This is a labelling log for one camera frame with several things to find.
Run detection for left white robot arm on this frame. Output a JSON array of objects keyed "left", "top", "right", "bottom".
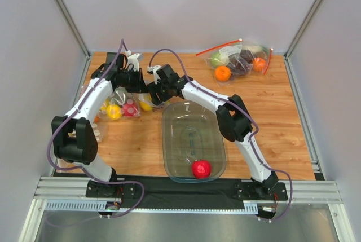
[{"left": 47, "top": 51, "right": 147, "bottom": 184}]

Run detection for purple cable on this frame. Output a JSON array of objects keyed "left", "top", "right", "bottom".
[
  {"left": 148, "top": 49, "right": 294, "bottom": 223},
  {"left": 46, "top": 38, "right": 146, "bottom": 220}
]

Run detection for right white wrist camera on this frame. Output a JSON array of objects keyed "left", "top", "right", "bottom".
[{"left": 147, "top": 65, "right": 161, "bottom": 82}]

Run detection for clear plastic tub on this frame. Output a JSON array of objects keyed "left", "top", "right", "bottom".
[{"left": 162, "top": 101, "right": 227, "bottom": 183}]

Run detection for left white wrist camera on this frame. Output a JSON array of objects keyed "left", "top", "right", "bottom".
[{"left": 125, "top": 50, "right": 143, "bottom": 71}]

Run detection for green fake cabbage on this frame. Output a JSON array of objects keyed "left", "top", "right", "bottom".
[{"left": 210, "top": 52, "right": 227, "bottom": 68}]

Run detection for clear bag far left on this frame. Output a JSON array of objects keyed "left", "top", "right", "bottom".
[{"left": 77, "top": 85, "right": 108, "bottom": 143}]

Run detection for yellow fake pepper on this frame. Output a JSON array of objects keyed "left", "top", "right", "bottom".
[{"left": 106, "top": 104, "right": 123, "bottom": 120}]

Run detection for blue zip top bag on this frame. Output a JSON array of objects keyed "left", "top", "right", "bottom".
[{"left": 138, "top": 93, "right": 170, "bottom": 111}]

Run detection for red spotted fake mushroom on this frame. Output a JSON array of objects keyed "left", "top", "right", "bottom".
[{"left": 122, "top": 99, "right": 139, "bottom": 117}]

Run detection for black base strip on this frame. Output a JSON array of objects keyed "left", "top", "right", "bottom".
[{"left": 86, "top": 175, "right": 288, "bottom": 210}]

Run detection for clear bag with mushroom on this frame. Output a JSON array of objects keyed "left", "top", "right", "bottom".
[{"left": 98, "top": 87, "right": 140, "bottom": 121}]

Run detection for yellow fake lemon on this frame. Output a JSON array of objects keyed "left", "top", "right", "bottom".
[{"left": 139, "top": 102, "right": 152, "bottom": 112}]

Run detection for red zip bag back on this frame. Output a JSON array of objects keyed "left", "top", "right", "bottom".
[{"left": 196, "top": 38, "right": 273, "bottom": 86}]

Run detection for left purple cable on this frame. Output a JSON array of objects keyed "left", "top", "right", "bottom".
[{"left": 46, "top": 38, "right": 146, "bottom": 220}]

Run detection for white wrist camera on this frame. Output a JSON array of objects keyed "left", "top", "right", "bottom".
[
  {"left": 125, "top": 50, "right": 143, "bottom": 71},
  {"left": 147, "top": 65, "right": 161, "bottom": 82}
]

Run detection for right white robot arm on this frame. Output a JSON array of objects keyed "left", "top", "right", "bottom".
[{"left": 147, "top": 64, "right": 278, "bottom": 195}]

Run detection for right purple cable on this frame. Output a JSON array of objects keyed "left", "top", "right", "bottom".
[{"left": 148, "top": 49, "right": 294, "bottom": 223}]

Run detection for fake purple grapes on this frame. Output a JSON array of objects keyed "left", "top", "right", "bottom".
[{"left": 227, "top": 50, "right": 253, "bottom": 76}]

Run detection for orange fake tangerine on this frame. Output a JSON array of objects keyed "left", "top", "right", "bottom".
[{"left": 214, "top": 65, "right": 231, "bottom": 82}]

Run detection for red fake apple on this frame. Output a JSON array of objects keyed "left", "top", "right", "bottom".
[{"left": 192, "top": 160, "right": 212, "bottom": 179}]

